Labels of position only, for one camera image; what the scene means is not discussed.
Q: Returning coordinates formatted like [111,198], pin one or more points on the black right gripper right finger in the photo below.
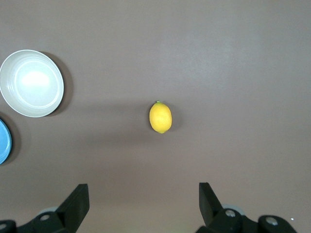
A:
[213,213]

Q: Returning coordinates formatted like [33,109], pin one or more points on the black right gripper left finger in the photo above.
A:
[73,208]

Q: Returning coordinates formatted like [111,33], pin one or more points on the yellow lemon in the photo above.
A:
[160,117]

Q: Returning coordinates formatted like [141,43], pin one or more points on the blue plate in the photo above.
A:
[4,143]

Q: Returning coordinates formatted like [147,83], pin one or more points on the pale beige plate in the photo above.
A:
[31,82]

